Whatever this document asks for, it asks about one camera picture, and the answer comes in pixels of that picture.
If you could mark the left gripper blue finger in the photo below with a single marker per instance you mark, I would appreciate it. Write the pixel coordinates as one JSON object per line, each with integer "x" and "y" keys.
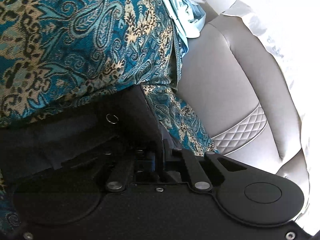
{"x": 163, "y": 165}

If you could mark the black pants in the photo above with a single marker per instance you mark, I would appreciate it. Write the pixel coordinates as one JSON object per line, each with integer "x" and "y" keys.
{"x": 114, "y": 121}

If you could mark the beige leather sofa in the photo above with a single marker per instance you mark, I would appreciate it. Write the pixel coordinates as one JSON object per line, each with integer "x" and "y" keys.
{"x": 238, "y": 91}

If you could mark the light blue cloth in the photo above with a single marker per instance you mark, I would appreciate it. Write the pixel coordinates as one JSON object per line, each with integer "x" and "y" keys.
{"x": 189, "y": 19}

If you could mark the teal paisley sofa throw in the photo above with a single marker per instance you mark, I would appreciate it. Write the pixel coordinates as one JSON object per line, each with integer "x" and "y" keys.
{"x": 60, "y": 54}

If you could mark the white cloth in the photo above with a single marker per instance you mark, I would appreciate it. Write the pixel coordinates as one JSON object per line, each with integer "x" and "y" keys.
{"x": 289, "y": 30}

